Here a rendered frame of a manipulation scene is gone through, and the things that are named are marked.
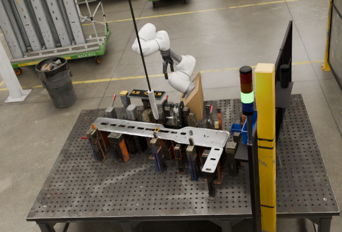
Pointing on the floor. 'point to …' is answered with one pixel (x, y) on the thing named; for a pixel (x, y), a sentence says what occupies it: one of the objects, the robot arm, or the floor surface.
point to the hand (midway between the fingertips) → (169, 74)
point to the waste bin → (57, 81)
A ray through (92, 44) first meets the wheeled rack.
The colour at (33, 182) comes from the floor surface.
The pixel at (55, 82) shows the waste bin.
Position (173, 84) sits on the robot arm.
